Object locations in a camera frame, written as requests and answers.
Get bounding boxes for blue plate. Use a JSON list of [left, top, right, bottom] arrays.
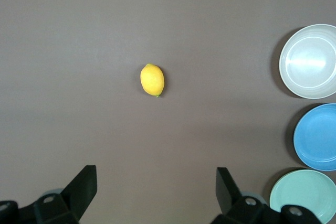
[[293, 103, 336, 172]]

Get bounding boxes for yellow lemon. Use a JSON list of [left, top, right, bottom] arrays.
[[140, 63, 165, 98]]

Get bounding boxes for beige plate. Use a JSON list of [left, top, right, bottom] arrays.
[[279, 24, 336, 100]]

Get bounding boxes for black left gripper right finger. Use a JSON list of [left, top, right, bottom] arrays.
[[209, 166, 320, 224]]

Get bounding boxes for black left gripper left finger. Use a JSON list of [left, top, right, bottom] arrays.
[[0, 165, 98, 224]]

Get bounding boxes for pale green plate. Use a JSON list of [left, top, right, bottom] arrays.
[[269, 169, 336, 224]]

